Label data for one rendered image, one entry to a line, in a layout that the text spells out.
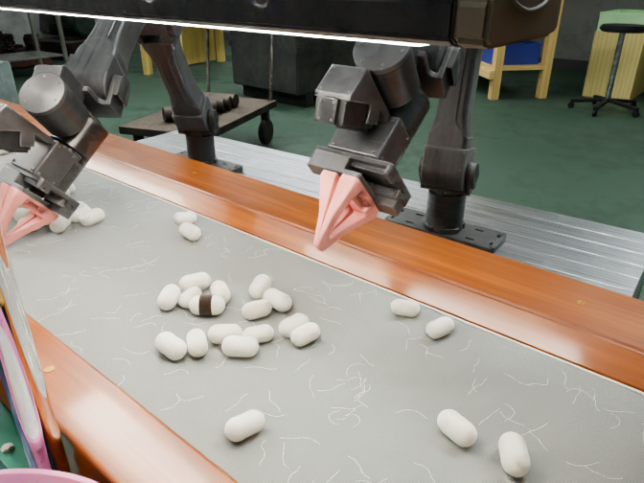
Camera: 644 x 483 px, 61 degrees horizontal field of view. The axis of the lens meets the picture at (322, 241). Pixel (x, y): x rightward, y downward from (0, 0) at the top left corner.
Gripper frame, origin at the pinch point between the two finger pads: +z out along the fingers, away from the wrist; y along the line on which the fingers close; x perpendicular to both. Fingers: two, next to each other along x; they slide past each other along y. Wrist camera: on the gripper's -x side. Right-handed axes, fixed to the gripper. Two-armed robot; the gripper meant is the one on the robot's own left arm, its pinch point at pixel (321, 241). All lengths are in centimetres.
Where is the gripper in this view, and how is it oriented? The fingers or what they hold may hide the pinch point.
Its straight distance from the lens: 56.7
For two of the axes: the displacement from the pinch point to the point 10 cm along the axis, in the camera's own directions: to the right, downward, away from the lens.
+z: -4.9, 8.4, -2.4
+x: 4.1, 4.7, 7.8
